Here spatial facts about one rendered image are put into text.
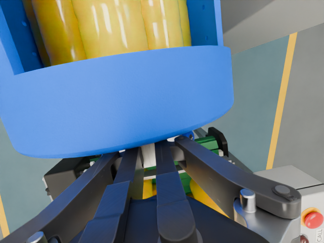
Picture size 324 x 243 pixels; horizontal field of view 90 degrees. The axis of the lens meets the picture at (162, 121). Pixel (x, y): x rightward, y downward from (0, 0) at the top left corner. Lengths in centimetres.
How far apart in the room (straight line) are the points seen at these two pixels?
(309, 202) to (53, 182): 53
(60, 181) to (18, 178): 149
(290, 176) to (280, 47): 137
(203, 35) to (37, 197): 187
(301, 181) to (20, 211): 206
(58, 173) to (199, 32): 40
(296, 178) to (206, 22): 37
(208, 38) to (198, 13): 5
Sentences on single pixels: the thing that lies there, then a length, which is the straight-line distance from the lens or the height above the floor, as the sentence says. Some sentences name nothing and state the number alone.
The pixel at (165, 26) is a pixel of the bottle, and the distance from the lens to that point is 22.
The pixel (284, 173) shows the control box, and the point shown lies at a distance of 48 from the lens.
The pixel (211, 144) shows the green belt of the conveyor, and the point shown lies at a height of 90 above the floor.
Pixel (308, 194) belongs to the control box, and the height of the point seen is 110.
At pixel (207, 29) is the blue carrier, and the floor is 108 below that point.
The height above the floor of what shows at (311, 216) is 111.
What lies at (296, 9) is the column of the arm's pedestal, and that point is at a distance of 71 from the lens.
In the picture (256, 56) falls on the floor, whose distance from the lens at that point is 161.
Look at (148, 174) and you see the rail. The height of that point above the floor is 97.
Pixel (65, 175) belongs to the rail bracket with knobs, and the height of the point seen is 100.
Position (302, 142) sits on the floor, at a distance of 203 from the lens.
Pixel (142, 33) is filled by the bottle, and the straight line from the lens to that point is 19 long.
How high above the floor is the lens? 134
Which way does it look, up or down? 76 degrees down
